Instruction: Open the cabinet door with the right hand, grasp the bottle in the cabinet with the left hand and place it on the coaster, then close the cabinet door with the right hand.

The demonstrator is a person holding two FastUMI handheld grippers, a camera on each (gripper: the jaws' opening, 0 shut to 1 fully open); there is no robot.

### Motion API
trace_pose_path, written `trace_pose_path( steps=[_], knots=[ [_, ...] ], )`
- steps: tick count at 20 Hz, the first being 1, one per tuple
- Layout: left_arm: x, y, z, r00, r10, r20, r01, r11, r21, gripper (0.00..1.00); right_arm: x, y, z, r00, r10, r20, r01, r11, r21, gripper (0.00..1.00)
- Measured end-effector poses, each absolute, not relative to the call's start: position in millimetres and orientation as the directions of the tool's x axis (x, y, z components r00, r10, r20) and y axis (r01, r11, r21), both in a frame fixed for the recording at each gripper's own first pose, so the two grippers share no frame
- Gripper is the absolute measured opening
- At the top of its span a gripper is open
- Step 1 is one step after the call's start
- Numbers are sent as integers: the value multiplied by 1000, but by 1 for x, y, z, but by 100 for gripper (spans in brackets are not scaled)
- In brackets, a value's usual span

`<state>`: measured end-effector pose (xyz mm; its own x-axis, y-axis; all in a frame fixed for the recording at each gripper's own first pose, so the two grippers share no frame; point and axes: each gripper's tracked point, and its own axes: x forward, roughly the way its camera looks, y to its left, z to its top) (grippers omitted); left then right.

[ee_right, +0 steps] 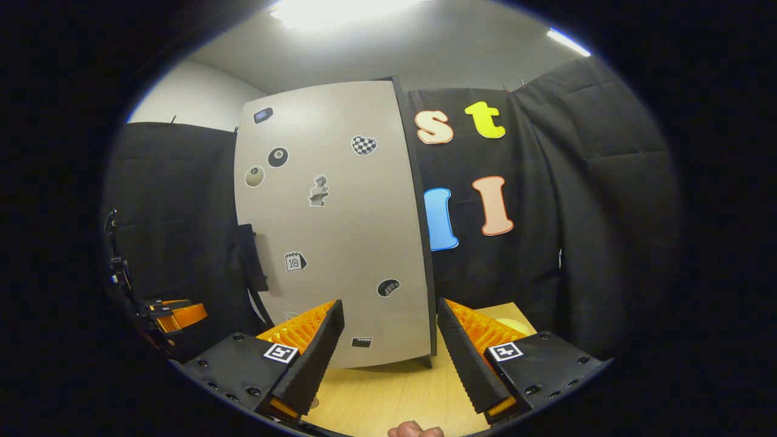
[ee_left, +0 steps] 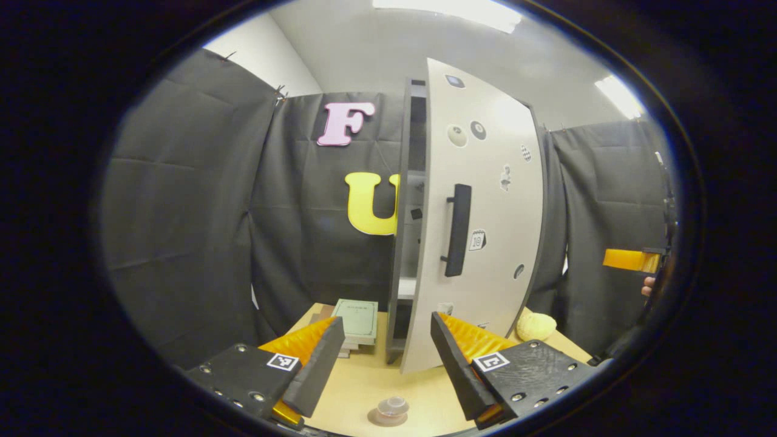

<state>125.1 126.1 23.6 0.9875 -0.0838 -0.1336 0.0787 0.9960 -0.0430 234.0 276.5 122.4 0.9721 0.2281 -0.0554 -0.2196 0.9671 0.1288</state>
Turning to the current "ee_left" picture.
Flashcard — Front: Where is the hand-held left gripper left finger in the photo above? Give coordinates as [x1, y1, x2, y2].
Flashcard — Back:
[182, 314, 345, 429]

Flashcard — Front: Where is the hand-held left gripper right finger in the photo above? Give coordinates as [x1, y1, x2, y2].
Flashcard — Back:
[430, 311, 599, 430]

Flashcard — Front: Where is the clear bottle with pink label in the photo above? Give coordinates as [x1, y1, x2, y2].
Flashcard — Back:
[376, 396, 409, 424]

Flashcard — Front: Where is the round brown coaster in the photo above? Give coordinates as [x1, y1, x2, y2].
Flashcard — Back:
[367, 408, 409, 427]

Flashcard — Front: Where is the beige cabinet door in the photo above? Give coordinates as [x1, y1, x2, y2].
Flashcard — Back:
[401, 58, 545, 375]

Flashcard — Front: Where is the dark grey cabinet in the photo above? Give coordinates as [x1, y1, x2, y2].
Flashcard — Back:
[385, 78, 548, 365]

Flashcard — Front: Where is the yellow sponge ball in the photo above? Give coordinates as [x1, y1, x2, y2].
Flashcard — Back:
[516, 311, 557, 342]

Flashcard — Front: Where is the narrow ceiling light panel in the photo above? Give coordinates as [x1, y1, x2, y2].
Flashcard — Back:
[595, 74, 645, 119]

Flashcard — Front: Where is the black backdrop cloth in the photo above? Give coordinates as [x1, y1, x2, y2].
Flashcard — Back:
[100, 49, 677, 368]

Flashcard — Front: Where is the large ceiling light panel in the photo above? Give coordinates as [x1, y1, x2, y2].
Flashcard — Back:
[372, 0, 523, 34]

